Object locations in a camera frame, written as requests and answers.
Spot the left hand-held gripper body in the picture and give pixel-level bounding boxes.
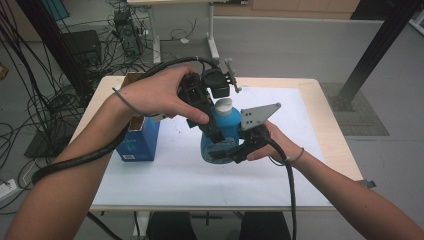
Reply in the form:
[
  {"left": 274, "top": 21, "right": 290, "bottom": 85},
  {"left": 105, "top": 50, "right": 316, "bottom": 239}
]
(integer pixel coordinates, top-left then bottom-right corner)
[{"left": 178, "top": 58, "right": 243, "bottom": 113}]

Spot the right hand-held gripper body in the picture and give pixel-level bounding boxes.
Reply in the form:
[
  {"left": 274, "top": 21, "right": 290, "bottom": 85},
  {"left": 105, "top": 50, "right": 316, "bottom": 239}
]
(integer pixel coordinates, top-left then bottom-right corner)
[{"left": 238, "top": 102, "right": 282, "bottom": 153}]

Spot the blue bottle with white cap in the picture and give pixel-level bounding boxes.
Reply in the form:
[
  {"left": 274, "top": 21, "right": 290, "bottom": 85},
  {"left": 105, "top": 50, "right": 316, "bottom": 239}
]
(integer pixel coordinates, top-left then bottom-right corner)
[{"left": 200, "top": 97, "right": 243, "bottom": 165}]

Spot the blue cardboard box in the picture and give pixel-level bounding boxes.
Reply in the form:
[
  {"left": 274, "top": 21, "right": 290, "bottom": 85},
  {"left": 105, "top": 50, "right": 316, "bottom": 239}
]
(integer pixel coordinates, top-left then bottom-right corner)
[{"left": 115, "top": 72, "right": 162, "bottom": 163}]

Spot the person's right hand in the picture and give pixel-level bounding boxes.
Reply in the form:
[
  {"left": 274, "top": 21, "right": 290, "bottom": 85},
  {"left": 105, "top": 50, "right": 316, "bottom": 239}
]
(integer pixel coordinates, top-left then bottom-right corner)
[{"left": 246, "top": 120, "right": 303, "bottom": 163}]

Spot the person's left hand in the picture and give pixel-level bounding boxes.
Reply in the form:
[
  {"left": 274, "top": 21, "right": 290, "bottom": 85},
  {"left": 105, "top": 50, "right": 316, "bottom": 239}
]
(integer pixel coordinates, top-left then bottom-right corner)
[{"left": 118, "top": 63, "right": 212, "bottom": 126}]

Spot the dark right wrist band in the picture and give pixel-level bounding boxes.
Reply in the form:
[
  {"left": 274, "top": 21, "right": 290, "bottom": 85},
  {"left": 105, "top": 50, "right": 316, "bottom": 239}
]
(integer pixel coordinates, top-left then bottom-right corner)
[{"left": 269, "top": 147, "right": 306, "bottom": 167}]

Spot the dark wrist band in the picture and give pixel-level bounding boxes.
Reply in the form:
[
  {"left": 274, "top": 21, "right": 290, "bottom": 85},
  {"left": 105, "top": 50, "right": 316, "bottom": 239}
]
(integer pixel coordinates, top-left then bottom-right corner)
[
  {"left": 112, "top": 87, "right": 161, "bottom": 119},
  {"left": 269, "top": 147, "right": 306, "bottom": 167}
]

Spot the white paper sheet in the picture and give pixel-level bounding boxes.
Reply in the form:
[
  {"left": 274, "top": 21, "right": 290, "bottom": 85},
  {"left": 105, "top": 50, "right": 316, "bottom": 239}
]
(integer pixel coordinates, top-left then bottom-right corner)
[{"left": 92, "top": 85, "right": 333, "bottom": 208}]

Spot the dark left wrist band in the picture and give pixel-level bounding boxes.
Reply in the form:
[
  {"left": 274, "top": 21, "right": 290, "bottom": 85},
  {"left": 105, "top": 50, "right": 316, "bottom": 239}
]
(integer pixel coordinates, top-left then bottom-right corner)
[{"left": 112, "top": 87, "right": 161, "bottom": 119}]

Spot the black tape cross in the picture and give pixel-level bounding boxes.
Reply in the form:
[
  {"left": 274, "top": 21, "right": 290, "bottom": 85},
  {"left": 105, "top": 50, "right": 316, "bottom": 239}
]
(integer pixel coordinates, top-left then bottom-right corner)
[{"left": 191, "top": 210, "right": 224, "bottom": 227}]

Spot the wooden table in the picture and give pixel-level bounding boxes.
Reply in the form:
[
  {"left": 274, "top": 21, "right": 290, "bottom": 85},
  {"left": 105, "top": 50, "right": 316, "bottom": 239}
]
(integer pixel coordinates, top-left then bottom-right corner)
[{"left": 68, "top": 75, "right": 364, "bottom": 238}]

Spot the person's right leg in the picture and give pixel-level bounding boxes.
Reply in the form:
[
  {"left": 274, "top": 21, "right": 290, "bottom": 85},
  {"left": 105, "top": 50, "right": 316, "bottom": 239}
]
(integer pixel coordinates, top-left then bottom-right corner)
[{"left": 238, "top": 211, "right": 293, "bottom": 240}]

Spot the person's leg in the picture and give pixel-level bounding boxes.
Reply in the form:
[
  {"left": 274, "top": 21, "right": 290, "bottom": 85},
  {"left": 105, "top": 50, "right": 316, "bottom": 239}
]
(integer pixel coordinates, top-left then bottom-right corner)
[
  {"left": 146, "top": 211, "right": 198, "bottom": 240},
  {"left": 238, "top": 211, "right": 293, "bottom": 240}
]

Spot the black computer tower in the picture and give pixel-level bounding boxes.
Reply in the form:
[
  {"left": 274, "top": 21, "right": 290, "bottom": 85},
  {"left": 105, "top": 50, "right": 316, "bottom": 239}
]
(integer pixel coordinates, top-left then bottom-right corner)
[{"left": 113, "top": 9, "right": 144, "bottom": 58}]

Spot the person's left leg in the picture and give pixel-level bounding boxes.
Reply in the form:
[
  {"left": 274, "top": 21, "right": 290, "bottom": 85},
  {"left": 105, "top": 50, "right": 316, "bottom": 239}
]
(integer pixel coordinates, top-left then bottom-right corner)
[{"left": 146, "top": 211, "right": 198, "bottom": 240}]

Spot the black tape strip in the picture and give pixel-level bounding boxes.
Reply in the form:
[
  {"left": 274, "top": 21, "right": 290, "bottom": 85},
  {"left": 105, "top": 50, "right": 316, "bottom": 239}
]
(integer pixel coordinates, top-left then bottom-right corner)
[{"left": 354, "top": 179, "right": 377, "bottom": 189}]

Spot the black metal stand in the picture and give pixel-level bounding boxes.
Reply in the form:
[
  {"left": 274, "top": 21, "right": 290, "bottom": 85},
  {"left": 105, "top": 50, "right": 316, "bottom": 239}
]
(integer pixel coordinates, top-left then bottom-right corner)
[{"left": 328, "top": 0, "right": 424, "bottom": 113}]

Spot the white power strip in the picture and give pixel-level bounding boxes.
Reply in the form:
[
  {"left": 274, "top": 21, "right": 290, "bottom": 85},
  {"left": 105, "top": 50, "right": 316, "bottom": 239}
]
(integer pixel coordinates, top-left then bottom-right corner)
[{"left": 0, "top": 178, "right": 19, "bottom": 203}]

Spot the white desk frame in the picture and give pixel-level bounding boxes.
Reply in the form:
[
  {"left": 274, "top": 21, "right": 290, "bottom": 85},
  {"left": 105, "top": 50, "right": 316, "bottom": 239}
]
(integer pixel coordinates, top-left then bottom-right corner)
[{"left": 126, "top": 0, "right": 249, "bottom": 66}]

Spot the right hand-held gripper cable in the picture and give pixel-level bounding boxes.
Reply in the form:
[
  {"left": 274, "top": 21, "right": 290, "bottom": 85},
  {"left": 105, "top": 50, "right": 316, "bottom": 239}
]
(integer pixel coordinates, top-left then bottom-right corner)
[{"left": 265, "top": 136, "right": 298, "bottom": 240}]

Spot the hand-held gripper cable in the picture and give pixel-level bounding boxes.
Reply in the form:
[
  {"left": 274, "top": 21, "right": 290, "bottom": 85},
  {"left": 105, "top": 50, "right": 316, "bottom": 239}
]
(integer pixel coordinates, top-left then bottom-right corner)
[
  {"left": 265, "top": 136, "right": 298, "bottom": 240},
  {"left": 31, "top": 56, "right": 222, "bottom": 185}
]

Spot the left hand-held gripper cable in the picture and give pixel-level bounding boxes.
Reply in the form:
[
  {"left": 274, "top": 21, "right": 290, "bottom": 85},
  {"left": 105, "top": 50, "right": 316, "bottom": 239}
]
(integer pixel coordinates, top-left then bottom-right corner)
[{"left": 31, "top": 56, "right": 222, "bottom": 185}]

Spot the tangle of black floor cables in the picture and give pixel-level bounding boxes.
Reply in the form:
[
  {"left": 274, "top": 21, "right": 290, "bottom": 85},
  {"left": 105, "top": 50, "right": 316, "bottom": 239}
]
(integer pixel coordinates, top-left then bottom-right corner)
[{"left": 0, "top": 0, "right": 198, "bottom": 215}]

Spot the black metal post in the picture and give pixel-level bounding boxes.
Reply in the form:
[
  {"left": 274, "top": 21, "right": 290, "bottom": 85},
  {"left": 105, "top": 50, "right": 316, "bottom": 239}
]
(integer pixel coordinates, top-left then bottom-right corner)
[{"left": 14, "top": 0, "right": 95, "bottom": 98}]

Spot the black floor base plate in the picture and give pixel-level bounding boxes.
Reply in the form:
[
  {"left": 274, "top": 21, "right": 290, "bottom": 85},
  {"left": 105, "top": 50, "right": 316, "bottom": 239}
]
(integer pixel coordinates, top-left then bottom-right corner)
[{"left": 23, "top": 123, "right": 81, "bottom": 159}]

